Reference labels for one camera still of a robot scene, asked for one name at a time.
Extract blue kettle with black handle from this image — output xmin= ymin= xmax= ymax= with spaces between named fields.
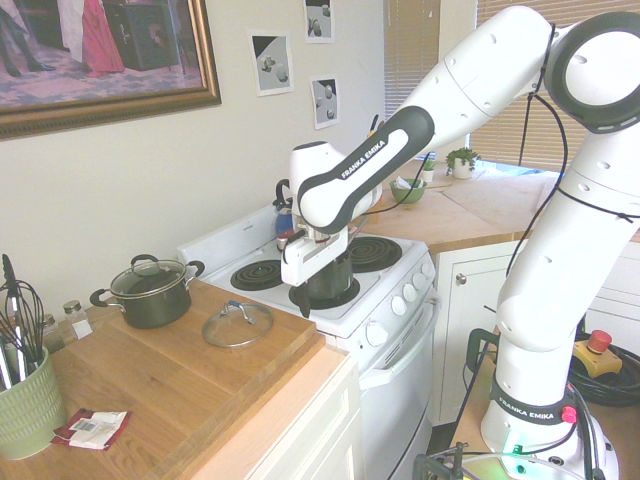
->
xmin=272 ymin=178 xmax=297 ymax=236

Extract black two-handled stockpot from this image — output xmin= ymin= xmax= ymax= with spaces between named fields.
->
xmin=89 ymin=254 xmax=206 ymax=330

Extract glass spice jar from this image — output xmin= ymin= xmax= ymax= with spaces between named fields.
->
xmin=42 ymin=313 xmax=65 ymax=354
xmin=62 ymin=299 xmax=95 ymax=342

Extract dark saucepan with steel handle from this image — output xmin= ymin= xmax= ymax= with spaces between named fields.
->
xmin=307 ymin=249 xmax=357 ymax=301

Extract leafy plant in white pot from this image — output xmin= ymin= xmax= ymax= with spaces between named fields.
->
xmin=444 ymin=147 xmax=482 ymax=180

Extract black kitchen utensil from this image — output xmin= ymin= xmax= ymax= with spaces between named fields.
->
xmin=1 ymin=253 xmax=21 ymax=304

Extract white oven door handle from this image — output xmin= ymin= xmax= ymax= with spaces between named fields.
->
xmin=359 ymin=309 xmax=435 ymax=391

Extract large wooden butcher block board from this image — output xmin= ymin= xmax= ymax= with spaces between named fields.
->
xmin=47 ymin=277 xmax=319 ymax=480

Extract grey printed paper sheet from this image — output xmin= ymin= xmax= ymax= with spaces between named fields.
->
xmin=249 ymin=30 xmax=295 ymax=97
xmin=303 ymin=0 xmax=335 ymax=44
xmin=309 ymin=74 xmax=340 ymax=131

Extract red paper packet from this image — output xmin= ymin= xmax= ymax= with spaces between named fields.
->
xmin=52 ymin=408 xmax=132 ymax=447

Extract yellow emergency stop button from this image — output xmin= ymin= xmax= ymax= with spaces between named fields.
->
xmin=572 ymin=329 xmax=626 ymax=379

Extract glass lid with steel handle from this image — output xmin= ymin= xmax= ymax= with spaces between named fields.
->
xmin=201 ymin=299 xmax=274 ymax=349

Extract large black coil burner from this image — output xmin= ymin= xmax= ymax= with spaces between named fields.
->
xmin=344 ymin=235 xmax=404 ymax=274

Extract white paper packet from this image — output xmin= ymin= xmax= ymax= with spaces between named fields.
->
xmin=68 ymin=410 xmax=129 ymax=451

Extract green ceramic bowl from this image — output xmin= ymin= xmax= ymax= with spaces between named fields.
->
xmin=388 ymin=177 xmax=428 ymax=205

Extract glass lid with black knob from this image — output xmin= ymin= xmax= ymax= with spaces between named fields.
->
xmin=109 ymin=254 xmax=187 ymax=297

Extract black bar clamp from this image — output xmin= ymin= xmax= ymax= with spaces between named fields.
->
xmin=467 ymin=327 xmax=501 ymax=391
xmin=412 ymin=442 xmax=471 ymax=480

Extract wooden window blind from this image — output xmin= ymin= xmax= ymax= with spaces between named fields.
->
xmin=469 ymin=0 xmax=640 ymax=176
xmin=383 ymin=0 xmax=441 ymax=146

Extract steel utensil handle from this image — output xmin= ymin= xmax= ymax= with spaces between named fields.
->
xmin=0 ymin=339 xmax=15 ymax=392

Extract green ribbed utensil holder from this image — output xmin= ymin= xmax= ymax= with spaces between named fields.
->
xmin=0 ymin=344 xmax=69 ymax=461

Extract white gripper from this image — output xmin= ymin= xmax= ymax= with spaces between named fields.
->
xmin=280 ymin=228 xmax=350 ymax=319

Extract white base cabinet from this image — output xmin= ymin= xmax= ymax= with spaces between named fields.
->
xmin=199 ymin=344 xmax=364 ymax=480
xmin=432 ymin=237 xmax=640 ymax=426

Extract coiled thick black cable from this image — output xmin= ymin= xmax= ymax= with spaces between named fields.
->
xmin=569 ymin=344 xmax=640 ymax=406

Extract black wire whisk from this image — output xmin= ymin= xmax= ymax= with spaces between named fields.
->
xmin=0 ymin=279 xmax=47 ymax=366

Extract white electric stove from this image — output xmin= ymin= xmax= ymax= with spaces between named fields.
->
xmin=175 ymin=202 xmax=444 ymax=480

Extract gold framed painting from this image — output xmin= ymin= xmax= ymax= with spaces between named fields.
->
xmin=0 ymin=0 xmax=223 ymax=141

